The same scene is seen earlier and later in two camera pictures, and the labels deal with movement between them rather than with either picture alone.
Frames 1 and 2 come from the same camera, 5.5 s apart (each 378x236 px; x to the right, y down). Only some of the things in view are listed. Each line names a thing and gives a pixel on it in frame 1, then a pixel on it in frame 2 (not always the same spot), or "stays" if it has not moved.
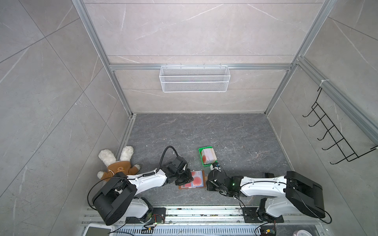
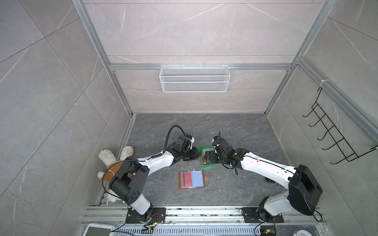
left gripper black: [190, 179] -> [196, 153]
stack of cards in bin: [208, 156] stays
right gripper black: [208, 185] -> [212, 157]
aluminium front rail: [182, 215] stays
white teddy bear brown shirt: [113, 166] stays
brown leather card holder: [199, 181] stays
